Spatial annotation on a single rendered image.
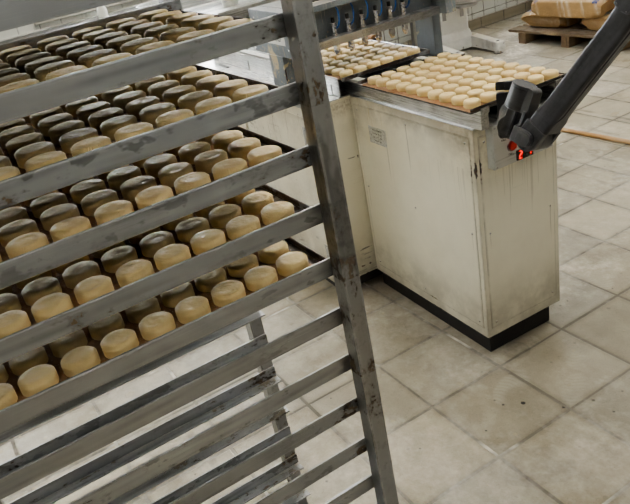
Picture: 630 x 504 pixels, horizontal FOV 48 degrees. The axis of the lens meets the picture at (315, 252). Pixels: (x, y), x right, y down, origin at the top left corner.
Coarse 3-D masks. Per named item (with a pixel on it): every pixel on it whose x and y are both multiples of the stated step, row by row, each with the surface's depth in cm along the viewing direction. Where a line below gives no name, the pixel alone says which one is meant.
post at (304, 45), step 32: (288, 0) 88; (288, 32) 91; (320, 64) 92; (320, 96) 94; (320, 128) 95; (320, 160) 97; (320, 192) 101; (352, 256) 105; (352, 288) 107; (352, 320) 109; (352, 352) 113; (384, 448) 123; (384, 480) 125
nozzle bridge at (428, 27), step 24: (336, 0) 250; (360, 0) 264; (384, 0) 269; (432, 0) 278; (336, 24) 262; (384, 24) 266; (432, 24) 285; (264, 48) 269; (288, 48) 251; (432, 48) 291; (288, 72) 261
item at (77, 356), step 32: (256, 256) 113; (288, 256) 111; (192, 288) 108; (224, 288) 106; (256, 288) 106; (128, 320) 106; (160, 320) 101; (192, 320) 102; (32, 352) 99; (64, 352) 100; (96, 352) 97; (0, 384) 94; (32, 384) 92
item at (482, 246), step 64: (384, 128) 252; (448, 128) 219; (384, 192) 269; (448, 192) 232; (512, 192) 226; (384, 256) 289; (448, 256) 246; (512, 256) 236; (448, 320) 269; (512, 320) 247
